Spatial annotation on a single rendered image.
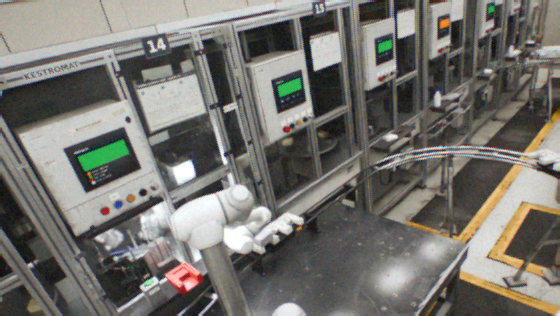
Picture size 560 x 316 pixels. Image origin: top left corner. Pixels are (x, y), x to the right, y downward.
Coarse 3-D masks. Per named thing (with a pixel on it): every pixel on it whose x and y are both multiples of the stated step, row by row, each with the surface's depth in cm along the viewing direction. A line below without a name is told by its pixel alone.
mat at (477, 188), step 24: (528, 120) 514; (552, 120) 502; (504, 144) 459; (528, 144) 449; (480, 168) 415; (504, 168) 406; (456, 192) 379; (480, 192) 371; (504, 192) 366; (432, 216) 349; (456, 216) 342; (480, 216) 337; (456, 240) 313
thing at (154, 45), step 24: (48, 48) 187; (72, 48) 195; (96, 48) 214; (144, 48) 150; (168, 48) 157; (0, 96) 120; (0, 120) 121; (24, 168) 130; (264, 192) 223; (48, 216) 139; (72, 240) 148; (240, 264) 244; (96, 288) 160; (168, 312) 211
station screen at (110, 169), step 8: (120, 136) 149; (96, 144) 143; (104, 144) 145; (72, 152) 137; (80, 152) 139; (88, 152) 141; (128, 152) 153; (112, 160) 149; (120, 160) 151; (128, 160) 154; (80, 168) 141; (96, 168) 145; (104, 168) 147; (112, 168) 150; (120, 168) 152; (128, 168) 154; (88, 176) 143; (96, 176) 146; (104, 176) 148; (112, 176) 150; (96, 184) 146
